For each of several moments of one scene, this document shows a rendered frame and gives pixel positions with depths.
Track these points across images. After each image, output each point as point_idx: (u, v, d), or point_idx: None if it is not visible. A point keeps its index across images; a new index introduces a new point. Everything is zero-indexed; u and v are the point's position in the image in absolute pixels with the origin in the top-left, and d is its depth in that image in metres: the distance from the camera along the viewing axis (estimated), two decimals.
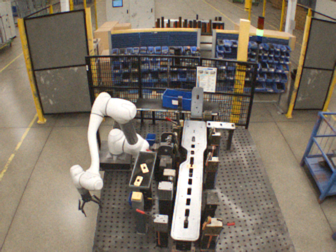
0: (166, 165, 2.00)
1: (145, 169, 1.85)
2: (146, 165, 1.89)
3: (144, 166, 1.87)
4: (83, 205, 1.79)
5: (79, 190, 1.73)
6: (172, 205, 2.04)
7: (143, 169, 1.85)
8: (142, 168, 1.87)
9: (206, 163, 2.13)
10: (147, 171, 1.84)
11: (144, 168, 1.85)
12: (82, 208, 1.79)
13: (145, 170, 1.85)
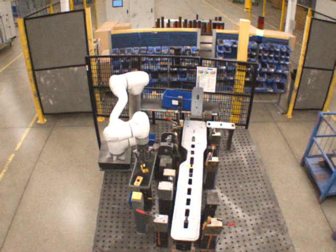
0: (166, 165, 2.00)
1: (145, 169, 1.85)
2: None
3: (144, 166, 1.87)
4: None
5: None
6: (172, 205, 2.04)
7: (143, 169, 1.85)
8: (142, 168, 1.87)
9: (206, 163, 2.13)
10: (147, 171, 1.84)
11: (144, 168, 1.85)
12: None
13: (145, 170, 1.85)
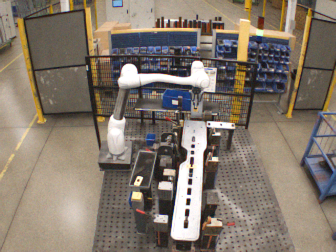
0: (166, 165, 2.00)
1: (196, 109, 2.34)
2: (197, 107, 2.36)
3: (196, 107, 2.35)
4: None
5: None
6: (172, 205, 2.04)
7: (193, 109, 2.34)
8: (193, 108, 2.36)
9: (206, 163, 2.13)
10: (196, 111, 2.32)
11: (195, 108, 2.34)
12: None
13: (195, 110, 2.33)
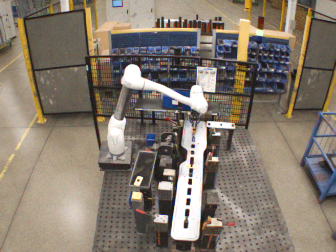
0: (166, 165, 2.00)
1: (194, 130, 2.48)
2: (196, 128, 2.50)
3: (194, 128, 2.49)
4: None
5: None
6: (172, 205, 2.04)
7: (192, 130, 2.48)
8: (192, 129, 2.50)
9: (206, 163, 2.13)
10: (195, 132, 2.46)
11: (193, 129, 2.48)
12: None
13: (193, 131, 2.47)
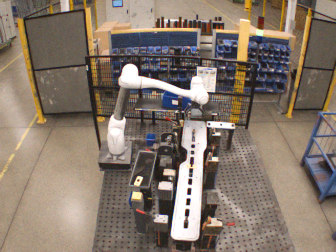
0: (166, 165, 2.00)
1: (194, 130, 2.47)
2: (196, 129, 2.51)
3: (194, 129, 2.49)
4: (200, 108, 2.36)
5: None
6: (172, 205, 2.04)
7: (192, 130, 2.47)
8: (192, 130, 2.49)
9: (206, 163, 2.13)
10: (195, 131, 2.45)
11: (193, 129, 2.48)
12: (202, 111, 2.37)
13: (194, 130, 2.47)
